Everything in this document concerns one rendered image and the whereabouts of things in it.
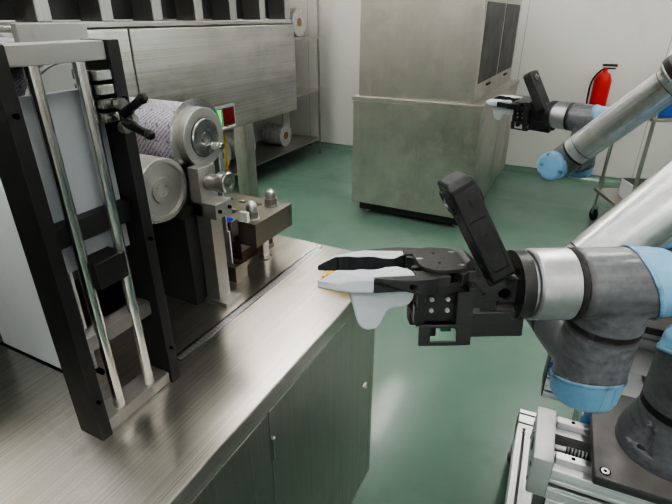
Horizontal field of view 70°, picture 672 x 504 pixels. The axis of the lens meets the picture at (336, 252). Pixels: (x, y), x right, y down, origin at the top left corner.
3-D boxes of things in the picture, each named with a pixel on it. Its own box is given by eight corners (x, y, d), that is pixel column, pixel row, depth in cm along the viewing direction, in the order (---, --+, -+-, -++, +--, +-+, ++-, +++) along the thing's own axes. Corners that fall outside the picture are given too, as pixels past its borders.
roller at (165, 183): (145, 231, 87) (132, 167, 81) (53, 208, 97) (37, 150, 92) (191, 210, 96) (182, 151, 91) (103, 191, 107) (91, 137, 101)
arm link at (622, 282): (679, 340, 49) (708, 265, 45) (573, 342, 48) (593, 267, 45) (634, 299, 56) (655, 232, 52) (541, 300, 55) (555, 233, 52)
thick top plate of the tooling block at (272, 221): (257, 248, 114) (255, 224, 111) (136, 219, 130) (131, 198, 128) (292, 224, 127) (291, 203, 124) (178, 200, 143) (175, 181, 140)
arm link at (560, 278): (589, 261, 45) (550, 236, 53) (541, 262, 45) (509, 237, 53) (577, 332, 47) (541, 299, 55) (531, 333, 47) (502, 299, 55)
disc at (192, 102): (177, 182, 93) (165, 103, 86) (175, 182, 93) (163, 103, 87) (226, 163, 105) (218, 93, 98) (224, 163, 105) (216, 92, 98)
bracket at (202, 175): (229, 309, 103) (212, 171, 89) (205, 302, 106) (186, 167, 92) (243, 298, 107) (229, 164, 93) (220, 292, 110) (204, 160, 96)
